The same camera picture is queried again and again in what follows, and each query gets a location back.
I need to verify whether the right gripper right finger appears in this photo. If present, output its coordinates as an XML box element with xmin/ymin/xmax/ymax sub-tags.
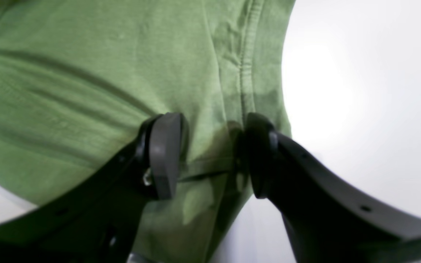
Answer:
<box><xmin>245</xmin><ymin>112</ymin><xmax>421</xmax><ymax>263</ymax></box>

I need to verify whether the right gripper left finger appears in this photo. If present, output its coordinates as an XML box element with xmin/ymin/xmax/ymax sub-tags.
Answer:
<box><xmin>0</xmin><ymin>112</ymin><xmax>184</xmax><ymax>263</ymax></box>

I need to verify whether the green T-shirt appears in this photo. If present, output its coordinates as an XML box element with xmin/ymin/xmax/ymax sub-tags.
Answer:
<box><xmin>0</xmin><ymin>0</ymin><xmax>295</xmax><ymax>263</ymax></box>

